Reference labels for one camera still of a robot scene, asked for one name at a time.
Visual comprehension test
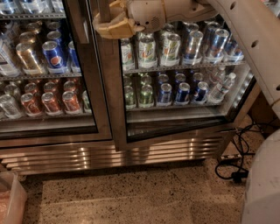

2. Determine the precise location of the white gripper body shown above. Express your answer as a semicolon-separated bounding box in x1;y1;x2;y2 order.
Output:
127;0;166;33

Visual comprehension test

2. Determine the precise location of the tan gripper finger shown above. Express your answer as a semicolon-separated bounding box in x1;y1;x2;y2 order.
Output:
99;0;128;21
93;17;145;39

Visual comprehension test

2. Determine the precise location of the glass fridge door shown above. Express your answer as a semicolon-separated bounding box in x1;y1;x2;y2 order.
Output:
87;0;280;152
0;0;111;149

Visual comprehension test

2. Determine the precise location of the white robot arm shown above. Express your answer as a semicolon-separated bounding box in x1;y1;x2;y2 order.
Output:
93;0;280;112

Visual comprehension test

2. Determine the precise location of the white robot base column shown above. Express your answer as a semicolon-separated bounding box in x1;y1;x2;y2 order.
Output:
241;130;280;224

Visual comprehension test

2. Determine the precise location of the steel fridge bottom grille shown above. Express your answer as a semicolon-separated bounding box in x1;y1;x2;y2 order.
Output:
0;129;235;175

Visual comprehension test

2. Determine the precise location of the white green soda can right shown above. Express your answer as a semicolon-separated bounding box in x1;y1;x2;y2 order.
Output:
160;33;181;67

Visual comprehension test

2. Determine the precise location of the white green soda can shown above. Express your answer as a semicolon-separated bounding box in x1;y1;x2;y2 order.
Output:
121;38;135;71
138;36;157;68
160;33;181;67

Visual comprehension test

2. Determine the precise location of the white green soda can left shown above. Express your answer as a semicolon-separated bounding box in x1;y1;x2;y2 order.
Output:
121;38;135;71

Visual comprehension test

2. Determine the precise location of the white green soda can middle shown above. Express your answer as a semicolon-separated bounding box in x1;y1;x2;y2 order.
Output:
138;36;157;68

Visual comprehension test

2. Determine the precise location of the silver blue energy can left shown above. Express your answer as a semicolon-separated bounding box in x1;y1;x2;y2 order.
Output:
183;31;203;65

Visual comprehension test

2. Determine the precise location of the silver blue energy can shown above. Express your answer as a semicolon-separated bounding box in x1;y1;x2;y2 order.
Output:
224;36;244;62
183;31;203;65
204;29;229;64

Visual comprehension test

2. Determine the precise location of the blue Pepsi can front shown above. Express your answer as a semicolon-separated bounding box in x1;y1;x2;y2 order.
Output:
42;41;69;74

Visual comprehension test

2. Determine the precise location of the blue pepsi can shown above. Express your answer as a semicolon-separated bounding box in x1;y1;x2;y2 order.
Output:
42;41;69;74
157;83;172;105
175;82;190;105
192;81;209;104

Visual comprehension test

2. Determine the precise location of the silver blue energy can middle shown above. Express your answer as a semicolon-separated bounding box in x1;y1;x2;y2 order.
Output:
204;29;229;64

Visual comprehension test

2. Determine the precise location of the blue Pepsi can lower left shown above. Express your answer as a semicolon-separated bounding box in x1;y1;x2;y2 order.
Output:
157;83;172;105

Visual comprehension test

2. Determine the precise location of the blue Pepsi can lower middle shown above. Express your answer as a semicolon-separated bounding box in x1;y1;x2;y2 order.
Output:
175;82;190;105

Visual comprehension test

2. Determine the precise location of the silver blue energy can right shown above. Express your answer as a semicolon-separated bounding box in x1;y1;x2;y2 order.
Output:
224;36;244;62

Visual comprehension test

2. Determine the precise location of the red cola can right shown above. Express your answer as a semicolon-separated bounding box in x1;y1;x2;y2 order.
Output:
62;91;81;113

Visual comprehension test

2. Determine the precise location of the red cola can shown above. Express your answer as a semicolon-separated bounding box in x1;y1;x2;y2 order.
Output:
41;92;62;116
62;91;81;113
21;93;43;116

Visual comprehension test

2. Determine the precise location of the clear water bottle back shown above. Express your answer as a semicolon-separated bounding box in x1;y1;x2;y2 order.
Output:
209;66;226;84

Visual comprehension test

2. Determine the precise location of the clear water bottle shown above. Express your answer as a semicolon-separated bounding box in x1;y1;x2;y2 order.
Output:
209;66;226;84
207;73;236;104

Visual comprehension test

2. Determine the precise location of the blue Pepsi can lower right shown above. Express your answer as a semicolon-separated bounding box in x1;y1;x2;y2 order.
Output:
192;81;209;104

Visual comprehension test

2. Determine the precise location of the gold soda can front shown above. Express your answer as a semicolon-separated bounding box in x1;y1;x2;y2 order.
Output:
16;43;46;75

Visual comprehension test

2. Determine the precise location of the red cola can middle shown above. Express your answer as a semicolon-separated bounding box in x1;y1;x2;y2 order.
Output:
41;92;62;116

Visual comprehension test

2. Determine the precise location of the clear water bottle front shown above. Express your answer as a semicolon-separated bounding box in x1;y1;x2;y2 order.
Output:
207;73;236;104

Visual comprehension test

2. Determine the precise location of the red cola can left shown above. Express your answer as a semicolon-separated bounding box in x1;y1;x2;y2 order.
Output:
21;93;43;116

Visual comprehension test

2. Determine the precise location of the silver diet cola can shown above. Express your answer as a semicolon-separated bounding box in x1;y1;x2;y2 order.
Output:
0;94;23;119

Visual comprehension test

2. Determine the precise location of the translucent plastic bin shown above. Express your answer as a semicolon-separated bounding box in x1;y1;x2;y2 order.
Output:
0;171;27;224

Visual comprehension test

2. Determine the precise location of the black power cable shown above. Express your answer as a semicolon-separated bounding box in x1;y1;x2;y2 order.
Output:
214;122;263;184

